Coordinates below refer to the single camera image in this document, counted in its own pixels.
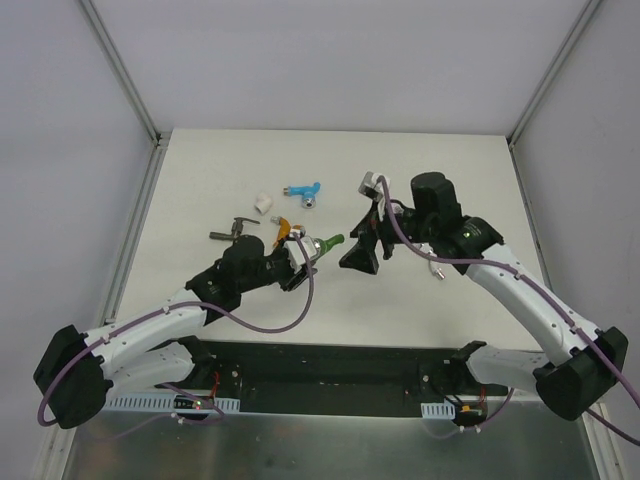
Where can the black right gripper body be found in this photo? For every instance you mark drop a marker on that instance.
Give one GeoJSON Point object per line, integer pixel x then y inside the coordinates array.
{"type": "Point", "coordinates": [376, 232]}

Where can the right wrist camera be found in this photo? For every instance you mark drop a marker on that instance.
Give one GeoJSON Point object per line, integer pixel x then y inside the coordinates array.
{"type": "Point", "coordinates": [374, 186]}

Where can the second white elbow fitting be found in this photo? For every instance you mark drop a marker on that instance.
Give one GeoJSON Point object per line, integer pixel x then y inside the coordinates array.
{"type": "Point", "coordinates": [263, 203]}

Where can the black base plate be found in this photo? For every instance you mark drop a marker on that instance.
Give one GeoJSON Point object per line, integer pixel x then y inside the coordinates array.
{"type": "Point", "coordinates": [284, 378]}

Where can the yellow faucet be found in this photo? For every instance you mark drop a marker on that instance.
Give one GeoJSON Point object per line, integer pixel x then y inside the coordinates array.
{"type": "Point", "coordinates": [285, 229]}

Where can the white cable duct right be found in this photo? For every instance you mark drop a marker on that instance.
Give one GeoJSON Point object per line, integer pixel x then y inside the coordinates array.
{"type": "Point", "coordinates": [438, 411]}

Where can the blue faucet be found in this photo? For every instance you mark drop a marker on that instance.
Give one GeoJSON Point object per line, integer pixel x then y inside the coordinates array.
{"type": "Point", "coordinates": [307, 194]}

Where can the white faucet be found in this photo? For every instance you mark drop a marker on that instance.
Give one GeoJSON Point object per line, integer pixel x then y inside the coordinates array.
{"type": "Point", "coordinates": [434, 269]}

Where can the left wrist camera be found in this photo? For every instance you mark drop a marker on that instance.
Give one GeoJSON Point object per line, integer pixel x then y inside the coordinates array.
{"type": "Point", "coordinates": [298, 251]}

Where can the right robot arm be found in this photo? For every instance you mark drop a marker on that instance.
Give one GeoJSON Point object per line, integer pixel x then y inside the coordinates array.
{"type": "Point", "coordinates": [579, 363]}

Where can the aluminium frame post left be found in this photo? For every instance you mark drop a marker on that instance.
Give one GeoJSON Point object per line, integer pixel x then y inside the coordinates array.
{"type": "Point", "coordinates": [120, 72]}

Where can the white cable duct left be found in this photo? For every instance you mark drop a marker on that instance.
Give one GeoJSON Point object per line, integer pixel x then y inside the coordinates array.
{"type": "Point", "coordinates": [157, 403]}

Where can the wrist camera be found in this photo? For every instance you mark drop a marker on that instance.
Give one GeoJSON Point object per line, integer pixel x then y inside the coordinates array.
{"type": "Point", "coordinates": [374, 186]}
{"type": "Point", "coordinates": [298, 251]}

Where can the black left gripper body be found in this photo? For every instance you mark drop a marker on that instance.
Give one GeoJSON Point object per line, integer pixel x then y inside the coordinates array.
{"type": "Point", "coordinates": [292, 275]}

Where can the aluminium frame post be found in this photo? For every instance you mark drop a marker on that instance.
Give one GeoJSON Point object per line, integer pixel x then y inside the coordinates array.
{"type": "Point", "coordinates": [570, 42]}
{"type": "Point", "coordinates": [120, 72]}

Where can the white cable duct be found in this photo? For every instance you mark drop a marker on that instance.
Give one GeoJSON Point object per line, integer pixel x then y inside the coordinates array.
{"type": "Point", "coordinates": [157, 403]}
{"type": "Point", "coordinates": [438, 411]}

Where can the aluminium frame post right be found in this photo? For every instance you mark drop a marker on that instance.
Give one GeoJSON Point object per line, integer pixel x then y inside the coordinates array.
{"type": "Point", "coordinates": [570, 42]}

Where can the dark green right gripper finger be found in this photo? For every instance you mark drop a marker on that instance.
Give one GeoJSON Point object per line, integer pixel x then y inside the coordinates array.
{"type": "Point", "coordinates": [367, 226]}
{"type": "Point", "coordinates": [361, 257]}

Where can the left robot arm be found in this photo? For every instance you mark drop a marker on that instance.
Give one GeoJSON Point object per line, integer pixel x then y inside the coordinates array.
{"type": "Point", "coordinates": [80, 371]}

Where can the green faucet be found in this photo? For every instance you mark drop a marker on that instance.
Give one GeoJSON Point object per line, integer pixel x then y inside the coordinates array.
{"type": "Point", "coordinates": [325, 245]}

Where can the dark grey faucet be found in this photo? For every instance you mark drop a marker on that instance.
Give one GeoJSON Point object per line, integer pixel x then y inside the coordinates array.
{"type": "Point", "coordinates": [235, 232]}

